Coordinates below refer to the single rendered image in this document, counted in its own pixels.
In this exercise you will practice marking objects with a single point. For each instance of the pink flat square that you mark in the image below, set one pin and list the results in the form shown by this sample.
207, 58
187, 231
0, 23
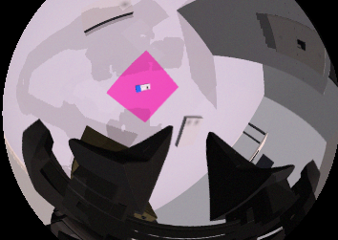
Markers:
146, 102

